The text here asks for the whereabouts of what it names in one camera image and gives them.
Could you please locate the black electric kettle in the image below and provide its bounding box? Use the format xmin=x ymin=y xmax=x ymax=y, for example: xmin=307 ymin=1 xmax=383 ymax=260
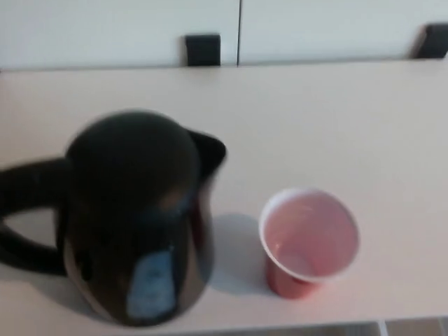
xmin=0 ymin=110 xmax=228 ymax=328

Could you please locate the red plastic cup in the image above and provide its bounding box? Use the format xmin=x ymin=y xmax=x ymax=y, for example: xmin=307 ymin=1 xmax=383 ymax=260
xmin=258 ymin=188 xmax=361 ymax=301

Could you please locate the black bracket centre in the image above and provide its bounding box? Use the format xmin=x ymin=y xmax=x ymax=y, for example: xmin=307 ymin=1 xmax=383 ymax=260
xmin=184 ymin=34 xmax=222 ymax=67

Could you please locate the black bracket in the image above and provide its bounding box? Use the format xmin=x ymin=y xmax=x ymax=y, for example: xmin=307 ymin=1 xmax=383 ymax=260
xmin=416 ymin=23 xmax=448 ymax=60
xmin=184 ymin=34 xmax=222 ymax=67

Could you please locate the black bracket right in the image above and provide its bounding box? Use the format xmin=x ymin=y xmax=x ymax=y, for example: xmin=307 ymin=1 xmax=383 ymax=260
xmin=416 ymin=23 xmax=448 ymax=60

